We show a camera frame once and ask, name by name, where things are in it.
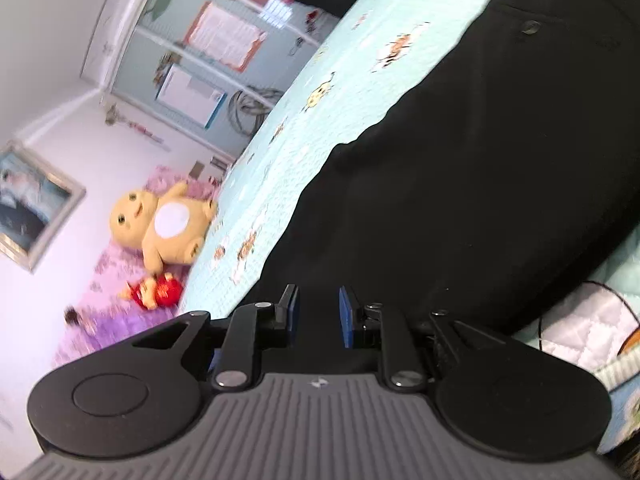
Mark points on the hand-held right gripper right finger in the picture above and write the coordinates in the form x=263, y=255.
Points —
x=346, y=320

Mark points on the wall decoration sticker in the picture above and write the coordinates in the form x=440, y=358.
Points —
x=116, y=117

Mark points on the bee-print light green bedspread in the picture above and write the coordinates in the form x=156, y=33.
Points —
x=325, y=60

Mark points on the yellow plush toy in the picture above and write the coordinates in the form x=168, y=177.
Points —
x=170, y=220

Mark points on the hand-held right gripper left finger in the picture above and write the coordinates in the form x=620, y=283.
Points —
x=294, y=320

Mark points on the orange-bordered poster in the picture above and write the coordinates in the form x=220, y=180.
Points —
x=222, y=35

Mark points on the pink purple blanket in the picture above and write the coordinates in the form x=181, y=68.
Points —
x=110, y=280

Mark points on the black pants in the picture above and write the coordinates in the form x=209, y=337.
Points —
x=475, y=160

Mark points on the white sliding-door wardrobe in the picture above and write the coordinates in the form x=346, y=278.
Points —
x=145, y=50

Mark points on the framed wall picture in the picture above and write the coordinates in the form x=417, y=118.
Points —
x=30, y=200

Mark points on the grey hoops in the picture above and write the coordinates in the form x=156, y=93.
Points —
x=234, y=107

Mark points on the small dark object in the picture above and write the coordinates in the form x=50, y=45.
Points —
x=71, y=316

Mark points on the blue-bordered poster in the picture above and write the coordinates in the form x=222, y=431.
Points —
x=187, y=92

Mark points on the red plush toy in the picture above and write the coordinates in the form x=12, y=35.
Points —
x=167, y=292

